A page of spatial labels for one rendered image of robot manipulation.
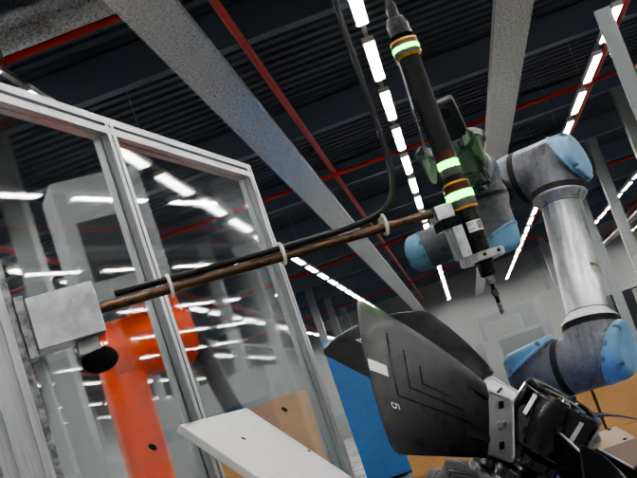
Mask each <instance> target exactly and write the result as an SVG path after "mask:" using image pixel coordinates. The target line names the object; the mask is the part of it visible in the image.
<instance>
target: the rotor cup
mask: <svg viewBox="0 0 637 478"><path fill-rule="evenodd" d="M533 394H535V395H537V398H536V399H535V401H534V403H533V405H532V406H531V408H530V410H529V411H528V413H527V414H524V413H523V410H524V409H525V407H526V405H527V404H528V402H529V400H530V399H531V397H532V395H533ZM558 397H560V398H562V397H563V398H565V399H566V400H568V403H570V404H571V406H569V405H567V404H565V403H564V402H562V401H560V400H559V399H557V398H558ZM513 403H514V418H515V460H514V464H509V463H506V462H503V461H501V460H498V459H495V458H492V457H489V456H487V458H486V459H483V458H478V459H479V460H480V461H481V462H482V463H483V464H484V465H485V466H486V467H487V468H488V469H490V470H491V471H492V472H494V473H495V474H496V475H498V476H499V477H500V478H558V476H559V475H558V460H557V452H556V444H555V432H558V433H563V434H564V435H565V436H566V437H567V438H568V439H570V438H571V436H572V434H573V432H574V430H575V428H576V427H577V425H578V423H579V422H582V423H584V425H583V427H582V428H581V430H580V432H579V433H578V435H577V437H576V438H575V440H574V441H573V443H574V444H575V445H576V446H577V447H578V448H579V447H580V445H583V446H586V447H590V445H591V443H592V441H593V439H594V437H595V436H596V435H597V433H598V432H599V430H600V428H601V426H602V421H601V419H600V417H599V416H598V415H597V414H595V413H594V412H593V411H592V410H590V409H589V408H587V407H586V406H584V405H583V404H581V403H580V402H578V401H577V400H575V399H574V398H572V397H570V396H569V395H566V394H565V393H563V392H561V391H559V390H558V389H557V388H555V387H553V386H551V385H549V384H547V383H545V382H543V381H541V380H538V379H535V378H527V379H526V380H525V381H524V382H523V384H522V386H521V388H520V389H519V392H518V393H517V395H516V397H515V399H514V400H513Z"/></svg>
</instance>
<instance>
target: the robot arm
mask: <svg viewBox="0 0 637 478"><path fill-rule="evenodd" d="M437 103H438V106H439V109H440V112H441V114H442V117H443V120H444V122H445V125H446V129H447V131H448V134H449V137H450V140H451V142H452V145H453V148H454V150H455V152H456V155H457V158H458V160H459V162H460V166H461V168H462V171H463V174H464V177H465V178H467V179H469V181H470V184H471V187H472V189H473V192H474V194H475V196H476V199H477V202H478V206H477V207H476V208H477V211H478V213H479V216H480V218H481V220H482V225H483V228H484V230H485V233H486V235H485V236H486V239H487V242H488V244H489V247H490V248H493V247H497V246H503V248H504V251H505V253H507V252H510V251H512V250H515V249H517V248H518V247H519V246H520V244H521V239H520V234H519V228H518V223H517V220H515V217H514V214H513V213H512V210H513V209H515V208H518V207H521V206H524V205H527V204H530V203H533V206H534V207H536V208H537V209H539V210H541V211H542V215H543V219H544V223H545V227H546V231H547V235H548V239H549V243H550V248H551V252H552V255H553V260H554V264H555V271H556V276H557V279H558V283H559V287H560V292H561V296H562V300H563V303H564V308H565V312H566V316H567V317H566V319H565V321H564V322H563V323H562V324H561V329H562V333H563V338H561V339H558V340H555V337H553V335H551V334H549V335H547V336H545V337H542V338H540V339H538V340H535V341H533V342H531V343H529V344H527V345H525V346H523V347H521V348H519V349H518V350H516V351H514V352H512V353H510V354H508V355H507V356H506V357H505V358H504V360H503V366H504V369H505V372H506V375H507V380H509V383H510V385H511V387H513V388H515V389H516V390H518V391H519V389H520V388H521V386H522V384H523V382H524V381H525V380H526V379H527V378H535V379H538V380H541V381H543V382H545V383H547V384H549V385H551V386H553V387H555V388H557V389H558V390H559V391H561V392H563V393H565V394H566V395H569V396H570V397H572V398H574V399H575V400H577V399H576V397H575V395H577V394H581V393H584V392H587V391H590V390H594V389H597V388H601V387H604V386H608V385H615V384H617V383H618V382H620V381H623V380H626V379H629V378H631V377H632V376H633V375H634V374H635V372H636V369H637V340H636V338H635V335H634V334H633V330H632V328H631V326H630V324H629V323H628V322H627V321H625V320H621V319H620V318H619V314H618V313H617V312H615V311H613V310H611V309H610V308H609V305H608V301H607V297H606V293H605V289H604V286H603V282H602V278H601V274H600V270H599V266H598V263H597V259H596V255H595V251H594V247H593V243H592V237H591V233H590V229H589V225H588V221H587V217H586V214H585V210H584V206H583V200H584V198H585V197H586V195H587V194H588V190H587V186H586V182H589V181H590V180H591V179H592V178H593V170H592V165H591V163H590V160H589V158H588V156H587V154H586V153H585V151H584V149H583V148H582V146H581V145H580V144H579V142H578V141H577V140H576V139H575V138H574V137H573V136H571V135H570V134H567V133H559V134H557V135H554V136H551V137H546V138H545V139H543V140H541V141H539V142H536V143H534V144H532V145H529V146H527V147H525V148H522V149H520V150H518V151H515V152H514V153H511V154H509V155H506V156H503V157H502V158H500V159H499V160H497V161H496V160H495V159H494V158H493V157H492V156H490V155H488V154H487V153H486V152H485V151H484V150H483V147H482V144H483V143H485V142H486V137H485V134H484V131H483V129H481V128H480V129H479V128H476V127H468V128H467V127H466V125H465V123H464V119H463V117H462V115H461V113H460V111H459V109H458V106H457V104H456V102H455V101H454V99H453V97H452V96H451V95H448V96H445V97H443V98H441V99H439V100H437ZM426 148H427V151H428V157H429V160H430V163H431V166H432V170H433V173H432V172H431V171H430V169H429V166H428V162H427V158H426V155H425V152H424V149H423V147H422V146H421V147H419V148H418V149H417V151H416V152H415V154H414V156H415V158H416V160H417V161H419V162H420V163H421V165H422V167H423V169H424V171H425V173H426V175H427V177H428V180H429V181H430V182H431V183H432V184H436V183H437V172H438V171H439V170H438V167H437V165H436V162H435V159H434V156H433V153H432V151H431V148H428V147H426ZM433 226H434V225H430V226H429V227H428V228H426V229H424V230H421V231H416V233H414V234H413V235H411V236H409V237H408V238H407V239H406V241H405V253H406V256H407V259H408V261H409V263H410V265H411V266H412V267H413V268H414V269H416V270H417V271H426V270H429V269H432V268H433V269H435V268H436V267H439V266H441V265H444V264H446V263H449V262H452V261H454V260H455V259H454V257H453V254H452V251H451V248H450V246H449V243H448V241H447V238H446V234H445V233H440V234H436V232H435V229H434V227H433Z"/></svg>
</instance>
